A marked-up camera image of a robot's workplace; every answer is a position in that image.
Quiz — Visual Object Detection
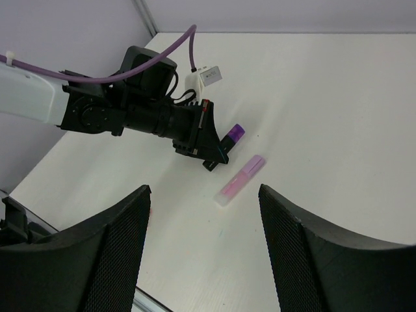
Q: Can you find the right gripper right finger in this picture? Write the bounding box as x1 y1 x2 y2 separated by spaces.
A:
258 185 415 311

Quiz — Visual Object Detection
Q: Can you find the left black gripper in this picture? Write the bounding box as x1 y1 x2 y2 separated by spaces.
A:
170 99 229 171

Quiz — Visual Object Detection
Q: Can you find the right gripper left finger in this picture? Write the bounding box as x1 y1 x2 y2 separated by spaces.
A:
1 185 151 311

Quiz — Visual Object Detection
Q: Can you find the purple highlighter cap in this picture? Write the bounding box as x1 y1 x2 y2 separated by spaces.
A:
226 123 245 143

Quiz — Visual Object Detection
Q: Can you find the pink marker pen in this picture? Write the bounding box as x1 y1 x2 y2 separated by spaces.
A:
214 155 266 207

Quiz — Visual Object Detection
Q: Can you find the black purple highlighter pen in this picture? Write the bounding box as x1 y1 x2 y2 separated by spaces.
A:
220 136 236 155

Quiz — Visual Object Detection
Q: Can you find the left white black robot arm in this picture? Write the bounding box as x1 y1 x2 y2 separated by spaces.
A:
1 58 229 164

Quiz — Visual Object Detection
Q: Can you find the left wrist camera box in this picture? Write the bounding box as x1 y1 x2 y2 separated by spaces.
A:
185 66 222 97

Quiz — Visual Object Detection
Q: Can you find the aluminium front rail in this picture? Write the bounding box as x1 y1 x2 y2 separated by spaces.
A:
1 190 58 247

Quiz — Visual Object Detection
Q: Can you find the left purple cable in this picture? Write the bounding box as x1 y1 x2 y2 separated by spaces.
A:
0 24 198 84

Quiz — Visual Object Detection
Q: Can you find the left aluminium frame post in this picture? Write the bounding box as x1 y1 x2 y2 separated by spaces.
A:
133 0 159 38

